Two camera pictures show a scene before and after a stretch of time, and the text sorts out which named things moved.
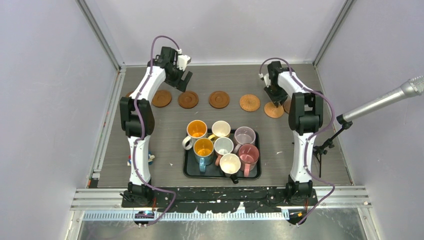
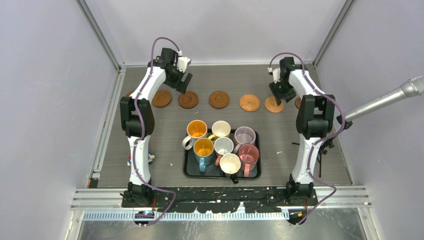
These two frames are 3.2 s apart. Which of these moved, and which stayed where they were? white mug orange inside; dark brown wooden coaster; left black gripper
Moved: dark brown wooden coaster
Stayed: white mug orange inside; left black gripper
